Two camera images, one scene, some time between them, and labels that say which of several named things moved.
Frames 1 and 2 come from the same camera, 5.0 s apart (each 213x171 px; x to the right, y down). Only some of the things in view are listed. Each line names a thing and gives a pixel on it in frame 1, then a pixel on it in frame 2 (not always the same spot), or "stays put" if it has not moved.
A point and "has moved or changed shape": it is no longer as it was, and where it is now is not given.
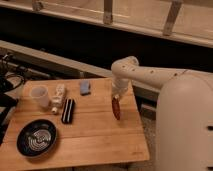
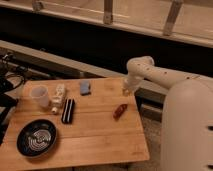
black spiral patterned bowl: (36, 138) stays put
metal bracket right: (172, 17) stays put
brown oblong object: (116, 108) has moved or changed shape
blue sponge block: (84, 86) stays put
